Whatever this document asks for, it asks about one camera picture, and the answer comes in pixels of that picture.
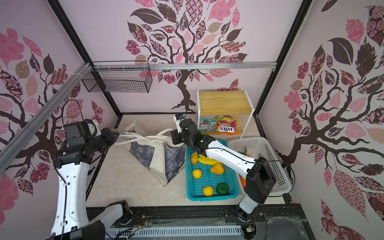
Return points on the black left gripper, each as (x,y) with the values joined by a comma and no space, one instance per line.
(110,136)

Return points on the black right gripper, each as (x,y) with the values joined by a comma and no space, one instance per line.
(178,140)

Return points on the cream canvas grocery bag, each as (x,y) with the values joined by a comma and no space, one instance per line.
(157,153)

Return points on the yellow pear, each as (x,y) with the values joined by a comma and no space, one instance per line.
(218,169)

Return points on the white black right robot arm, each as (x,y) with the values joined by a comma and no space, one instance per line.
(258,173)

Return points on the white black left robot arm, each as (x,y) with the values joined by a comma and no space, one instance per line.
(71,221)

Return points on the lower teal candy bag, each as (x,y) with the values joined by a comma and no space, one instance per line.
(208,123)

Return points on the orange Fox's candy bag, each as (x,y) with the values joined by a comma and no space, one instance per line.
(227,125)

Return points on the wrinkled yellow mango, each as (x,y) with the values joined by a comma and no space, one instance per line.
(194,158)

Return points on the yellow banana pair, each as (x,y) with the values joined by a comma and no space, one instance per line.
(207,161)

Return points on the small yellow lemon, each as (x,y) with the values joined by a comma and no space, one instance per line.
(197,174)

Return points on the white wood two-tier shelf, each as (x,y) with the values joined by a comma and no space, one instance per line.
(226,103)

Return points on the orange carrot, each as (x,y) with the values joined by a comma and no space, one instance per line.
(243,182)
(244,152)

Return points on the yellow lemon bottom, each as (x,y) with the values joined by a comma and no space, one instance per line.
(208,191)

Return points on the green avocado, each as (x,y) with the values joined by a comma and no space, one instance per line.
(222,189)

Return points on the white plastic basket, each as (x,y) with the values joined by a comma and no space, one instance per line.
(260,147)

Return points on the lower orange carrot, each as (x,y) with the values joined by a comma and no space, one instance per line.
(243,182)

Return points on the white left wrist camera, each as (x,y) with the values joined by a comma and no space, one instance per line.
(93,128)

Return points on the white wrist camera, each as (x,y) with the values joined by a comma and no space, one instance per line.
(179,120)
(93,128)

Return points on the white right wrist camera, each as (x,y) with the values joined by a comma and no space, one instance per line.
(179,120)

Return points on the silver aluminium rail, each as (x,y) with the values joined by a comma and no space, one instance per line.
(12,149)

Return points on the black wire wall basket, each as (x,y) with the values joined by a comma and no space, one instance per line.
(119,77)

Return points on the black front rail base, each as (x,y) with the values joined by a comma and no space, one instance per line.
(118,221)

